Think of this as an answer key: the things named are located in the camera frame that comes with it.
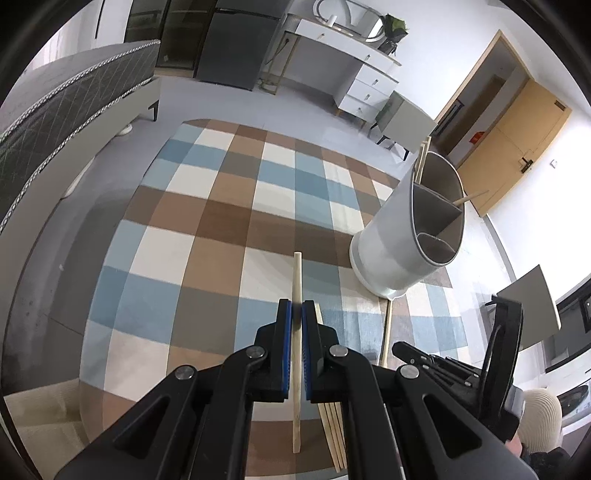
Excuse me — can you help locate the bundle of wooden chopsticks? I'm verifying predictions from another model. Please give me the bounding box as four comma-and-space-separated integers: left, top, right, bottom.
315, 301, 348, 472

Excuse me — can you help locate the wooden door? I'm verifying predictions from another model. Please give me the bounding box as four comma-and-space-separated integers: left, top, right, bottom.
455, 79, 572, 217

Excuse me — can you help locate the checked tablecloth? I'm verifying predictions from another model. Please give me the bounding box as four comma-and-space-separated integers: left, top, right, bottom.
78, 119, 467, 476

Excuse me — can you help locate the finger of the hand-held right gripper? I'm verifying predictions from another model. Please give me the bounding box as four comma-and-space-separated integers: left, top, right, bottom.
392, 342, 482, 389

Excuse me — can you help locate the slim wooden chopstick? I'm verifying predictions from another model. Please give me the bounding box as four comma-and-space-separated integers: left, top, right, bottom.
452, 188, 490, 206
292, 251, 304, 453
416, 136, 432, 185
379, 300, 393, 367

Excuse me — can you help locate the grey side table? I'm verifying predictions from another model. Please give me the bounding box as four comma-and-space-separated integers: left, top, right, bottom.
496, 264, 561, 349

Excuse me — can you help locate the white washing machine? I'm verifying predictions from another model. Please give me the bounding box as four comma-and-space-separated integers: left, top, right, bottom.
554, 374, 591, 435

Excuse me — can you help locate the white wardrobe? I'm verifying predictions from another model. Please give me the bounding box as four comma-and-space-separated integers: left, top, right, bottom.
44, 0, 134, 65

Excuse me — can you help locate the dark stair railing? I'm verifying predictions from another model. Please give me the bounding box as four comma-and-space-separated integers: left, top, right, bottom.
443, 99, 465, 134

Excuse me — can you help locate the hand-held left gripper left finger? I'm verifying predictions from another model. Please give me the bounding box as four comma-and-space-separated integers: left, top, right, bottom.
54, 298, 294, 480

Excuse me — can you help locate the wooden door frame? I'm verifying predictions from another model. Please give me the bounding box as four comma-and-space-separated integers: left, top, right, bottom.
434, 30, 532, 139

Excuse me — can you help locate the dark glass cabinet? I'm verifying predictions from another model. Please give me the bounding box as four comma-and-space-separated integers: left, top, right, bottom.
124, 0, 218, 77

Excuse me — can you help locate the person's right forearm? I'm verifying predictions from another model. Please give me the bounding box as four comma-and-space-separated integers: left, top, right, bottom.
508, 388, 578, 480

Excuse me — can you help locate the white grey utensil holder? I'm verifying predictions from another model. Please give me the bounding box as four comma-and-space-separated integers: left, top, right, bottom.
349, 150, 465, 298

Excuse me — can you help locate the grey nightstand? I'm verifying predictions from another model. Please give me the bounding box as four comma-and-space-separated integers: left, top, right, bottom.
368, 90, 437, 161

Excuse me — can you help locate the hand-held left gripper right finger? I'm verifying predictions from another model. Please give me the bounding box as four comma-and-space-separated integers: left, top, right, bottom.
301, 300, 539, 480

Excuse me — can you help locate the oval mirror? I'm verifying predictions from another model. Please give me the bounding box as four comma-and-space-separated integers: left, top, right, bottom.
313, 0, 386, 42

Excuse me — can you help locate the white dressing table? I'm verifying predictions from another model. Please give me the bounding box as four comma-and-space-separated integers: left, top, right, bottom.
259, 16, 402, 121

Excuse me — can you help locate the grey quilted bed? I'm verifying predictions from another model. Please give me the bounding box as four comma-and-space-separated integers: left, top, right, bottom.
0, 76, 162, 324

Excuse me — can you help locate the grey refrigerator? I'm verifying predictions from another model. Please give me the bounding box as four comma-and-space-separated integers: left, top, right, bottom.
194, 0, 296, 90

